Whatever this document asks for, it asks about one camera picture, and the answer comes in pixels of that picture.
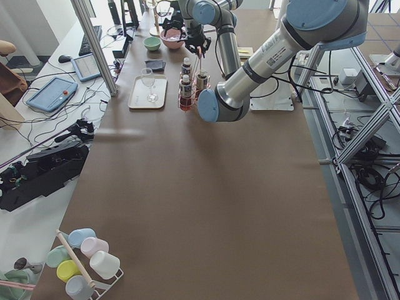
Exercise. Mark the cream rabbit tray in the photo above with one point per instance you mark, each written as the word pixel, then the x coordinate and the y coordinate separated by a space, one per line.
pixel 138 98

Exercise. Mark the wooden rack handle rod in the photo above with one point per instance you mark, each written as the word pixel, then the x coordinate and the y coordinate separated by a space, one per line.
pixel 71 253

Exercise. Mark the black computer mouse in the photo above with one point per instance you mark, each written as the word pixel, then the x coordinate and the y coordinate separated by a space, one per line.
pixel 64 59

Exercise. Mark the clear wine glass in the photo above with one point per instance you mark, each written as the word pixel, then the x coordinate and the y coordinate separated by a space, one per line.
pixel 148 79

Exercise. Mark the yellow plastic cup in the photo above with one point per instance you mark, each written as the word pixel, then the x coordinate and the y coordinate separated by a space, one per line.
pixel 66 270

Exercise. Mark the white plastic cup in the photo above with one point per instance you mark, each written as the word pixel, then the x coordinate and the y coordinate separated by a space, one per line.
pixel 104 264

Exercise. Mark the copper wire bottle basket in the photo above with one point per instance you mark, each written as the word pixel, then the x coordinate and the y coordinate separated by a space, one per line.
pixel 193 80

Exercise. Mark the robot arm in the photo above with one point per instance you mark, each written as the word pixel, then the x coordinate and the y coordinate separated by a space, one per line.
pixel 304 24
pixel 190 17

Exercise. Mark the green plastic cup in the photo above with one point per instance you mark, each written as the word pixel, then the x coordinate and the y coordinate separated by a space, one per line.
pixel 56 256

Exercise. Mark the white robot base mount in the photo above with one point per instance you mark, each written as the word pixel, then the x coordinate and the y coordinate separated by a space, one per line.
pixel 273 95

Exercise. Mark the grey folded cloth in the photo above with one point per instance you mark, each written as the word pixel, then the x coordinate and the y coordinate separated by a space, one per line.
pixel 156 65

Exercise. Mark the grey plastic cup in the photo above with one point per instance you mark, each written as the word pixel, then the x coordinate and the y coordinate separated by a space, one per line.
pixel 78 289

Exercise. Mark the pink plastic cup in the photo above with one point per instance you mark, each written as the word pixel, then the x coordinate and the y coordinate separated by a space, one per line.
pixel 91 245

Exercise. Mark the blue plastic cup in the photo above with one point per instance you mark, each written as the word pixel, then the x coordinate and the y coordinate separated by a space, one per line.
pixel 77 236

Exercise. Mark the aluminium frame post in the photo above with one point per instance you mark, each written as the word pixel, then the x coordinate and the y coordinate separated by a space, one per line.
pixel 82 14

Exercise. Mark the tea bottle white cap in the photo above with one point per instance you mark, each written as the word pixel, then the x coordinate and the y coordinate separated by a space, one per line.
pixel 185 93

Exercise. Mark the pink bowl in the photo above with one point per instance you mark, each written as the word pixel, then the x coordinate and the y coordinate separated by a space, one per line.
pixel 172 38

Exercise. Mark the blue teach pendant tablet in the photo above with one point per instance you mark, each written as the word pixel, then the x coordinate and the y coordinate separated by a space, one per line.
pixel 53 95

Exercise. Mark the black equipment case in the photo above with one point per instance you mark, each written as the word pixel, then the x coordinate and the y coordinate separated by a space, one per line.
pixel 44 173

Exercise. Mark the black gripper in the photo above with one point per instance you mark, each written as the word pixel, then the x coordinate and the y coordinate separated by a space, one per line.
pixel 195 33
pixel 174 22

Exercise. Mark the green bowl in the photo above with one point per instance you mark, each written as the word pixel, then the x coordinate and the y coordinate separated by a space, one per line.
pixel 152 43

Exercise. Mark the wooden cup stand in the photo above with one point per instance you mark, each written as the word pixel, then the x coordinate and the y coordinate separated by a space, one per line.
pixel 155 29

